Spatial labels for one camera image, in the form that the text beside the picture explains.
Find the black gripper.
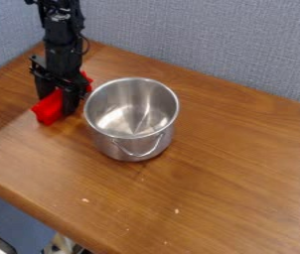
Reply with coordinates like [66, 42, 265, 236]
[30, 38, 87, 116]

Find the metal pot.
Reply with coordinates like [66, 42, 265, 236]
[83, 77, 180, 162]

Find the white black object below table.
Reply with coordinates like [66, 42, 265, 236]
[40, 233, 93, 254]

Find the red rectangular block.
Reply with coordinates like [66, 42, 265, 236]
[31, 71, 93, 125]

